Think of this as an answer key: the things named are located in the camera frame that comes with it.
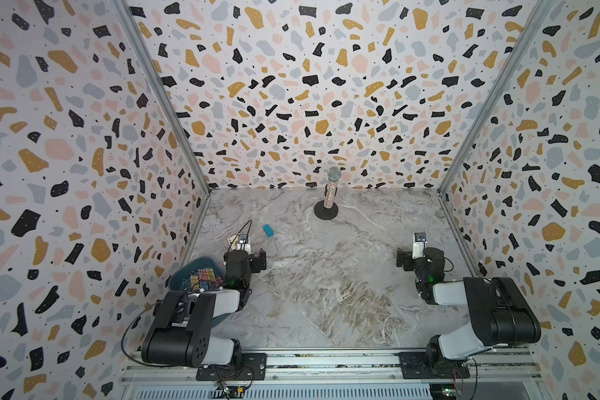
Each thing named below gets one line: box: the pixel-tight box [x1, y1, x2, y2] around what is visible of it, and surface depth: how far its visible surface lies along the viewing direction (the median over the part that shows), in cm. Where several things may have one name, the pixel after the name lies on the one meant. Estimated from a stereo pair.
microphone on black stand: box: [313, 165, 342, 220], surface depth 102 cm
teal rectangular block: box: [262, 223, 275, 238], surface depth 109 cm
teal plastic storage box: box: [168, 256, 225, 291], surface depth 90 cm
